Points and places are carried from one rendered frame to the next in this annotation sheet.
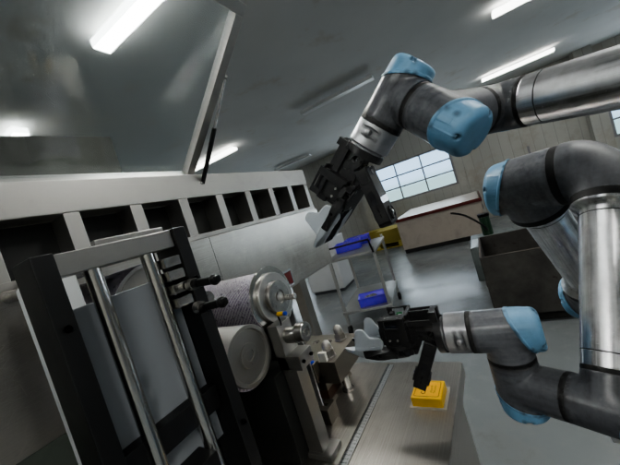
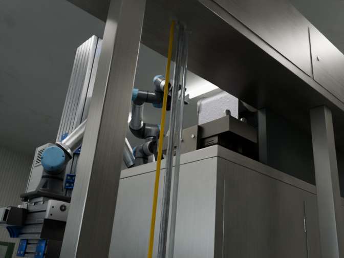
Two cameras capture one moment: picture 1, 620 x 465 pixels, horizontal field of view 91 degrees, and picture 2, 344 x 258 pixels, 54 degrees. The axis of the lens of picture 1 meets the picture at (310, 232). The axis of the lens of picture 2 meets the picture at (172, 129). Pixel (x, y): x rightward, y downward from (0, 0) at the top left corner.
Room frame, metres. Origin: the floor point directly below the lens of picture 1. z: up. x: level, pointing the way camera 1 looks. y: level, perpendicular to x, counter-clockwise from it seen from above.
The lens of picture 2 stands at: (2.18, 0.45, 0.52)
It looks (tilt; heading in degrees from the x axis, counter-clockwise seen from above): 22 degrees up; 199
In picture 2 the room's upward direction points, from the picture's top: 5 degrees clockwise
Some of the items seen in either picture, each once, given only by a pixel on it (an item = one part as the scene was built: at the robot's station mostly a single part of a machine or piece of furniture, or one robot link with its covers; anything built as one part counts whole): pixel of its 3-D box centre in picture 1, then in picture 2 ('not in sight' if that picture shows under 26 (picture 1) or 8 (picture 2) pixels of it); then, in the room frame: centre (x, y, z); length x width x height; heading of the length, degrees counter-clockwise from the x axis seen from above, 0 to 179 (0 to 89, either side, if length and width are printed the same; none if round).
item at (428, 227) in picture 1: (444, 220); not in sight; (7.22, -3.12, 0.40); 2.11 x 1.71 x 0.79; 151
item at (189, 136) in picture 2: not in sight; (188, 142); (1.03, 0.13, 0.96); 0.10 x 0.03 x 0.11; 58
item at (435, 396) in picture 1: (429, 393); not in sight; (0.71, -0.16, 0.91); 0.07 x 0.07 x 0.02; 58
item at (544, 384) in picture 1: (529, 386); (140, 169); (0.51, -0.28, 1.01); 0.11 x 0.08 x 0.11; 31
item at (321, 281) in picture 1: (324, 253); not in sight; (5.69, -0.14, 0.69); 0.71 x 0.64 x 1.38; 59
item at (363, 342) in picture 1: (362, 341); not in sight; (0.64, -0.04, 1.11); 0.09 x 0.03 x 0.06; 67
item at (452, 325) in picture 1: (456, 333); (151, 148); (0.56, -0.21, 1.11); 0.08 x 0.05 x 0.08; 148
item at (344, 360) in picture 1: (292, 357); (203, 141); (0.94, 0.17, 1.00); 0.40 x 0.16 x 0.06; 58
